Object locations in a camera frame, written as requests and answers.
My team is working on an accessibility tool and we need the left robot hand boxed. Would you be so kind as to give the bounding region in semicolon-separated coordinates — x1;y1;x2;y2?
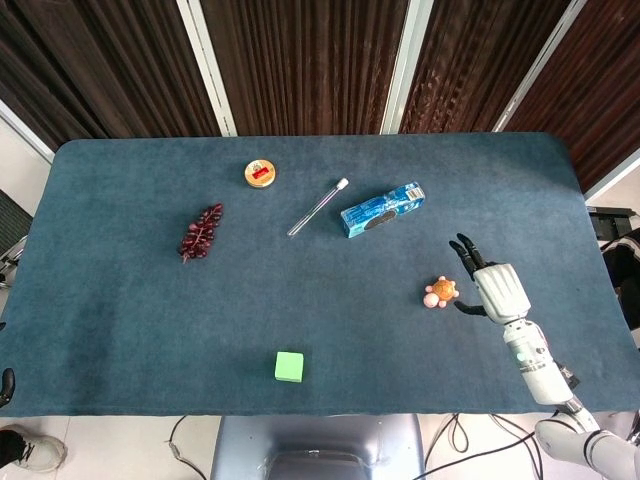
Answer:
0;367;16;409

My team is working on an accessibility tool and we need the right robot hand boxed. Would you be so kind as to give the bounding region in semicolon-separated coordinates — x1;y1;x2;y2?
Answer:
448;232;533;325

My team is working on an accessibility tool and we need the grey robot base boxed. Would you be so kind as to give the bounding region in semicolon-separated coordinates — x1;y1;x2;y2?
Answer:
209;413;427;480

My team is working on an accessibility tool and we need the pink toy turtle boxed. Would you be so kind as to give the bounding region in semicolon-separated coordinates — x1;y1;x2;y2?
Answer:
423;275;460;310

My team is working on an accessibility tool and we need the grey sneaker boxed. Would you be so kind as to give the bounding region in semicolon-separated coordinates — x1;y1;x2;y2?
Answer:
0;423;69;474

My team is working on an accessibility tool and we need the black chair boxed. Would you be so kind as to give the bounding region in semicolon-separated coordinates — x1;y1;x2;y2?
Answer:
601;239;640;331

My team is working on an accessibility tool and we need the black equipment rack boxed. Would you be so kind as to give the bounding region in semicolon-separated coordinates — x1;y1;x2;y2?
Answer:
586;203;640;243

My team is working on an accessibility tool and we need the blue cookie box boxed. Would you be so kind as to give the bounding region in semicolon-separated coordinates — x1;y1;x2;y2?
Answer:
340;182;427;240

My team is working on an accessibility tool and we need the dark mesh chair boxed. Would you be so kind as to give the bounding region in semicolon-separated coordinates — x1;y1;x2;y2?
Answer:
0;188;34;289

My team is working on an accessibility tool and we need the glass test tube white cap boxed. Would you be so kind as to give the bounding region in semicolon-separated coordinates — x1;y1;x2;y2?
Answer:
286;177;350;238

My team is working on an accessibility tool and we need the brown curtain panel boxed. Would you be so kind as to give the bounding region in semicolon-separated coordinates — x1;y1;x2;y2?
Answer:
504;0;640;193
399;0;572;135
199;0;413;137
0;0;222;152

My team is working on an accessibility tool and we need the blue tablecloth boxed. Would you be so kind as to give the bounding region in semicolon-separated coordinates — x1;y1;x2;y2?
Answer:
0;131;640;419

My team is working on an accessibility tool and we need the green foam cube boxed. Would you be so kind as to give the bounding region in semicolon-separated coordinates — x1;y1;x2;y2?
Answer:
274;350;305;384

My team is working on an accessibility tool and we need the purple grape bunch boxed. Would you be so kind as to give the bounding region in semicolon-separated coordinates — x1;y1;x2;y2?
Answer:
179;202;225;265

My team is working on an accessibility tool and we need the round gold tin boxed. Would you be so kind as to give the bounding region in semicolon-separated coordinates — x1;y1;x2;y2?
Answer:
243;158;278;190

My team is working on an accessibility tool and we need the black floor cable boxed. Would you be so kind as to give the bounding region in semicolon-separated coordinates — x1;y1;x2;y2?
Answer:
166;414;207;469
424;412;546;480

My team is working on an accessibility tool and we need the white partition post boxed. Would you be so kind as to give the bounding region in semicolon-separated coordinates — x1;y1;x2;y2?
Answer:
383;0;428;135
0;98;55;164
175;0;238;137
492;0;588;133

